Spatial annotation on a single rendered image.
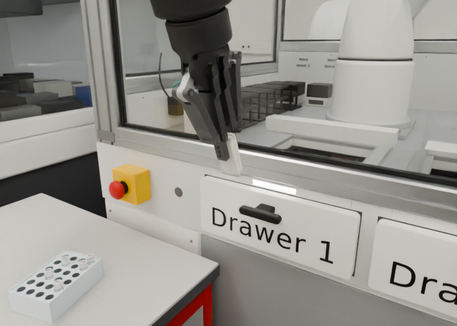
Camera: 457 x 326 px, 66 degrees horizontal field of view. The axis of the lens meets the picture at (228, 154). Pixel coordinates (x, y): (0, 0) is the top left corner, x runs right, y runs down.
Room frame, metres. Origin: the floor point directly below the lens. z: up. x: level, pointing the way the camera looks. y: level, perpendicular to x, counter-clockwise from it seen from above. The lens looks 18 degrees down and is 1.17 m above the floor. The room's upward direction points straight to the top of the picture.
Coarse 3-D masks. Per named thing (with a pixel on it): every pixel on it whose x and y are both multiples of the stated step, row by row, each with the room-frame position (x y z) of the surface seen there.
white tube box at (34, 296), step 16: (80, 256) 0.56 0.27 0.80; (64, 272) 0.52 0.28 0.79; (80, 272) 0.51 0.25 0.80; (96, 272) 0.53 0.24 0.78; (16, 288) 0.47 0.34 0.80; (32, 288) 0.47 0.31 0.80; (48, 288) 0.48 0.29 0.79; (64, 288) 0.47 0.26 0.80; (80, 288) 0.50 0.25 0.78; (16, 304) 0.46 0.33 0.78; (32, 304) 0.45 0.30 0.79; (48, 304) 0.43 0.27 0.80; (64, 304) 0.46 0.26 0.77; (48, 320) 0.44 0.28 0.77
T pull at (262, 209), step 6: (264, 204) 0.54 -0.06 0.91; (240, 210) 0.53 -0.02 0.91; (246, 210) 0.52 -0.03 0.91; (252, 210) 0.51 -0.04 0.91; (258, 210) 0.51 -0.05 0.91; (264, 210) 0.51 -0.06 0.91; (270, 210) 0.52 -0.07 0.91; (252, 216) 0.51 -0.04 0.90; (258, 216) 0.51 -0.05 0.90; (264, 216) 0.50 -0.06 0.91; (270, 216) 0.50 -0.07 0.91; (276, 216) 0.49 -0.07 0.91; (270, 222) 0.50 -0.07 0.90; (276, 222) 0.49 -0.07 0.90
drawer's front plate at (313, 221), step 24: (216, 192) 0.60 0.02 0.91; (240, 192) 0.57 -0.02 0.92; (264, 192) 0.55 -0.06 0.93; (216, 216) 0.60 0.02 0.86; (240, 216) 0.57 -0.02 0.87; (288, 216) 0.52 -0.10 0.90; (312, 216) 0.50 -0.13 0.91; (336, 216) 0.48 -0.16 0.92; (240, 240) 0.57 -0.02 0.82; (264, 240) 0.54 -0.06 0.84; (312, 240) 0.49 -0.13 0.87; (336, 240) 0.47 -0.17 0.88; (312, 264) 0.49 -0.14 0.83; (336, 264) 0.47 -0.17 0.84
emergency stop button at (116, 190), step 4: (112, 184) 0.67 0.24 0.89; (116, 184) 0.67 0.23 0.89; (120, 184) 0.67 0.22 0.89; (112, 188) 0.67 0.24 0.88; (116, 188) 0.67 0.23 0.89; (120, 188) 0.67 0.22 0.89; (112, 192) 0.67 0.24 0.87; (116, 192) 0.67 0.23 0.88; (120, 192) 0.67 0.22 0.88; (112, 196) 0.68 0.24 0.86; (116, 196) 0.67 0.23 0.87; (120, 196) 0.67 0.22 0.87
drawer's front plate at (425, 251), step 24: (384, 240) 0.44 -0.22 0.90; (408, 240) 0.42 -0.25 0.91; (432, 240) 0.41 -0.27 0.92; (456, 240) 0.40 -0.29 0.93; (384, 264) 0.44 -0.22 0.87; (408, 264) 0.42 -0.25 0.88; (432, 264) 0.40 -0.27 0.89; (456, 264) 0.39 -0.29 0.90; (384, 288) 0.43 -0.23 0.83; (408, 288) 0.42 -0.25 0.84; (432, 288) 0.40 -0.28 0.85; (456, 312) 0.38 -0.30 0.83
